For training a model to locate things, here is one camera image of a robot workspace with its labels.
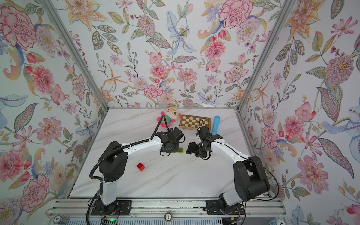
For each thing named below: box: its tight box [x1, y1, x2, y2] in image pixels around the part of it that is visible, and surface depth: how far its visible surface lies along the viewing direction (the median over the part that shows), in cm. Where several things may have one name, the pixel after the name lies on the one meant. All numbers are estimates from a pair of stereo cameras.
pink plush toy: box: [157, 106, 182, 128], surface depth 112 cm
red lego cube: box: [136, 162, 145, 172], surface depth 87 cm
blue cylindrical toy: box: [212, 115, 221, 136], surface depth 112 cm
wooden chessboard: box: [179, 114, 212, 130], surface depth 112 cm
